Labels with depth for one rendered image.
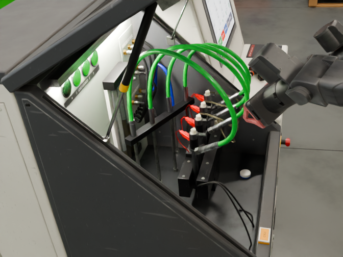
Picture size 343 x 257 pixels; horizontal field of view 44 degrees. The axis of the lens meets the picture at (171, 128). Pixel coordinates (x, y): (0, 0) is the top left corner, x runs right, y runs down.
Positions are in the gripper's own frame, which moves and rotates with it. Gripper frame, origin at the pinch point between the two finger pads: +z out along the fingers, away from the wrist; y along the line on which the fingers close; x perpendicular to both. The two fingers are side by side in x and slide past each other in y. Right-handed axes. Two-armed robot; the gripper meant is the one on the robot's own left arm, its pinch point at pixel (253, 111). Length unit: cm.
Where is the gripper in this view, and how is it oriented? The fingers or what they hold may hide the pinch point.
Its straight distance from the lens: 100.2
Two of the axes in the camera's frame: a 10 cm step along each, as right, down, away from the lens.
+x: 6.4, 7.6, 0.0
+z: -2.9, 2.4, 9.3
